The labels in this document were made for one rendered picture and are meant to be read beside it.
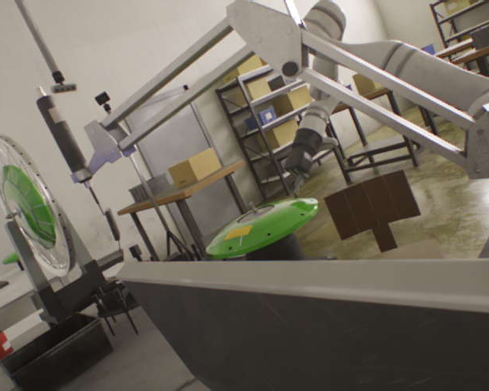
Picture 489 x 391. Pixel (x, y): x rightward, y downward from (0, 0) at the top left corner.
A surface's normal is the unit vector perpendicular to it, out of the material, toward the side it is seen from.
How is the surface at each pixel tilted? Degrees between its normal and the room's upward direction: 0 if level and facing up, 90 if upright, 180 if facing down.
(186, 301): 80
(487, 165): 90
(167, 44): 90
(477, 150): 90
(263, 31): 90
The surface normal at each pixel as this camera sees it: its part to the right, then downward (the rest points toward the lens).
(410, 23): -0.71, 0.43
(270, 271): -0.64, -0.69
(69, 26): 0.56, -0.12
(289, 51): -0.37, 0.32
